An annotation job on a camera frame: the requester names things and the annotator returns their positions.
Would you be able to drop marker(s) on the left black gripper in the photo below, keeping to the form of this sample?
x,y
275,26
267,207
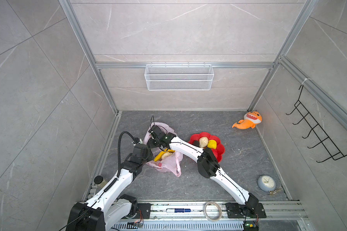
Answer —
x,y
149,153

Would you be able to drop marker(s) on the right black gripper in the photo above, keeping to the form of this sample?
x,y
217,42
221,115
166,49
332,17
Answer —
x,y
150,141

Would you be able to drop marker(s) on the pink plastic bag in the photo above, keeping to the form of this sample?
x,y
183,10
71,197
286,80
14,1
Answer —
x,y
170,164

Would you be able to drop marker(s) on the beige round fruit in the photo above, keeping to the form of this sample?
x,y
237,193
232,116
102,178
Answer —
x,y
203,142

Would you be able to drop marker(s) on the yellow lemon fruit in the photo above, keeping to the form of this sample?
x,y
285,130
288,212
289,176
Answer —
x,y
212,144

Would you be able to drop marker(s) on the red fruit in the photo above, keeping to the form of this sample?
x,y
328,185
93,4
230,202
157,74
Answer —
x,y
215,153

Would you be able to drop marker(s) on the red flower-shaped bowl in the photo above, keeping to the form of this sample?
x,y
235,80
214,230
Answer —
x,y
194,140

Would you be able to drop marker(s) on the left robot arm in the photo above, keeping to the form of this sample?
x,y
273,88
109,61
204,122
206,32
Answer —
x,y
108,206

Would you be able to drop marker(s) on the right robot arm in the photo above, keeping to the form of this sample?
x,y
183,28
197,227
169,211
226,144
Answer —
x,y
208,166

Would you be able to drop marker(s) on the pale round fruit in bag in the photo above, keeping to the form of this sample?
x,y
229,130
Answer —
x,y
166,155

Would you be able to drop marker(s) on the yellow banana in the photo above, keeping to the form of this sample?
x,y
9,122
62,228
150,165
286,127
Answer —
x,y
158,157

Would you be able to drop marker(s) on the blue white marker pen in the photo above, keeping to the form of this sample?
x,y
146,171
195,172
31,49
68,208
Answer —
x,y
178,210

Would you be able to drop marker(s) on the orange shark plush toy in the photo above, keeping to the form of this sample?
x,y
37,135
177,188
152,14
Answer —
x,y
250,120

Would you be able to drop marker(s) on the white tape roll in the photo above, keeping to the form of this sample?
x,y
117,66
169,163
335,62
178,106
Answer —
x,y
212,211

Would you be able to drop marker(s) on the small grey alarm clock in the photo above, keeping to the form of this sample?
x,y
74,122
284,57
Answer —
x,y
266,183

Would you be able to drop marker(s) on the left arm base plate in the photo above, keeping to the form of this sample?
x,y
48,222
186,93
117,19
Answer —
x,y
140,210

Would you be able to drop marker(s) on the white wire mesh basket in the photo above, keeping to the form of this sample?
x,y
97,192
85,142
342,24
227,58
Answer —
x,y
179,77

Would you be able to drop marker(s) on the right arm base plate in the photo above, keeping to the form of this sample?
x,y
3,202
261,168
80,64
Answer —
x,y
235,210

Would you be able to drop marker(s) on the black wire hook rack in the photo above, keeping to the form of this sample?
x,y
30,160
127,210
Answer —
x,y
315,128

